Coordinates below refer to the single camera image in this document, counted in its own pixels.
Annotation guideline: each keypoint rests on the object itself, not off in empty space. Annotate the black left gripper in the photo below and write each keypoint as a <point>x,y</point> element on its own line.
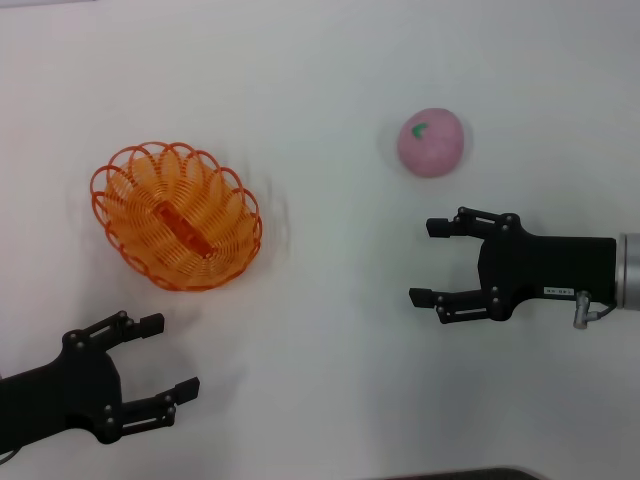
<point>55,395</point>

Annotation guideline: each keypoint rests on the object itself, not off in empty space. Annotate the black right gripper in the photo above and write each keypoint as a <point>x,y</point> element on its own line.
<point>550,267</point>

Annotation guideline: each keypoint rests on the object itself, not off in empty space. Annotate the dark rounded robot base edge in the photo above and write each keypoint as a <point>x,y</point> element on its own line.
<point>475,475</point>

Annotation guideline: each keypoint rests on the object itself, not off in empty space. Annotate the pink peach with green leaf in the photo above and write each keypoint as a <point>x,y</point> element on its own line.
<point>431,146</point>

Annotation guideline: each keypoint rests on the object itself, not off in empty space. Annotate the orange plastic woven basket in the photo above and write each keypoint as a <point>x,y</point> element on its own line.
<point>175,220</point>

